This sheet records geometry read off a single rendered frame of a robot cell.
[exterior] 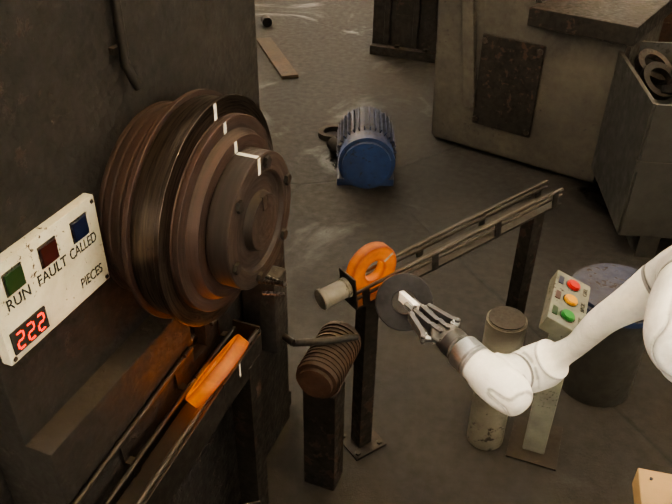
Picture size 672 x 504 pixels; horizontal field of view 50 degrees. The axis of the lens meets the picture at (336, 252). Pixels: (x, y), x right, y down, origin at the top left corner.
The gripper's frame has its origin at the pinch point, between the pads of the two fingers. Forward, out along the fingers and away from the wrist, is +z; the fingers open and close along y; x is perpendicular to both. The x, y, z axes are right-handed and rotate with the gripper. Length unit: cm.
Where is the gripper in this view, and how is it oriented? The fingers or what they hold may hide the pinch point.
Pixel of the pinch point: (408, 302)
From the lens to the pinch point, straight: 191.0
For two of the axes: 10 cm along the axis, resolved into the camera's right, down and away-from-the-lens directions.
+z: -5.6, -5.2, 6.5
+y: 8.3, -3.1, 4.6
